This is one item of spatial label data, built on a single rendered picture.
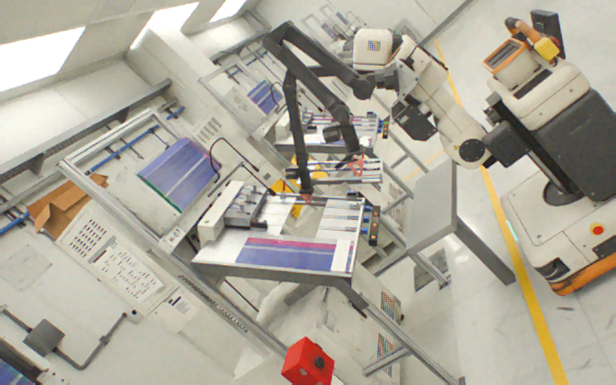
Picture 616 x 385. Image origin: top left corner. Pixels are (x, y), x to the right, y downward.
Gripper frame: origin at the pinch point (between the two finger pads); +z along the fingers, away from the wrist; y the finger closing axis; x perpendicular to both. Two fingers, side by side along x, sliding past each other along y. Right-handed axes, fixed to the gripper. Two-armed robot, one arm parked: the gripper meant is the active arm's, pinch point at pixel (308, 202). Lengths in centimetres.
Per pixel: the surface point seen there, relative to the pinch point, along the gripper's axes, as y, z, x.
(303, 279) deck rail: 60, 5, 8
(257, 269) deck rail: 60, 0, -12
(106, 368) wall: 28, 104, -143
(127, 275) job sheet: 60, 4, -75
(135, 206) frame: 49, -26, -68
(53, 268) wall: -5, 49, -187
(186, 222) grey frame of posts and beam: 44, -15, -48
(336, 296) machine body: 32, 37, 16
